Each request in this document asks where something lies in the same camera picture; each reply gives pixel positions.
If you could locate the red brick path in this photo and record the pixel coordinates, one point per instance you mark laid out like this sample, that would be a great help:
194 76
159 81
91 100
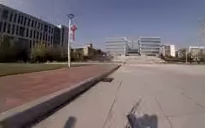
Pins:
33 85

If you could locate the grass strip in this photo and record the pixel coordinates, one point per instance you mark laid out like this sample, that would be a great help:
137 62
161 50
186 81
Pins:
16 69

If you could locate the pale wide steps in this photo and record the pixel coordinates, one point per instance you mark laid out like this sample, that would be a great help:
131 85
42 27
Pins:
138 59

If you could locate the robot's own part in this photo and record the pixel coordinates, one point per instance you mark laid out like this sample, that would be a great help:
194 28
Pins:
70 122

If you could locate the grey stone kerb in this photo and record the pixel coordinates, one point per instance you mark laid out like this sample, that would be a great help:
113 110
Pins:
46 106

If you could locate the row of small trees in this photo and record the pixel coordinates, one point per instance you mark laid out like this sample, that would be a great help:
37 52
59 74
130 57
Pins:
196 56

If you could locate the long grey office building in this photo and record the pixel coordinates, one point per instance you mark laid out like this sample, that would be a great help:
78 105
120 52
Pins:
16 23

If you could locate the white buildings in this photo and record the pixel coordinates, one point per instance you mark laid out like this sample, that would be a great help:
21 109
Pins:
168 50

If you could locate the pole with red banner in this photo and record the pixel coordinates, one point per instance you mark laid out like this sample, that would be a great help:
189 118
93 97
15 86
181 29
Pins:
69 43

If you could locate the grey concrete plaza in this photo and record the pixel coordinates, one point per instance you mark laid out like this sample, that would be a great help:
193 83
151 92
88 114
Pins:
163 90

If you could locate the low beige building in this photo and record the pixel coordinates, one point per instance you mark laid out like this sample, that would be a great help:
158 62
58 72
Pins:
81 50

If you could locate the glass-fronted building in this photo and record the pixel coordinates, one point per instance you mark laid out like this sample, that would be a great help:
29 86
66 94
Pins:
150 46

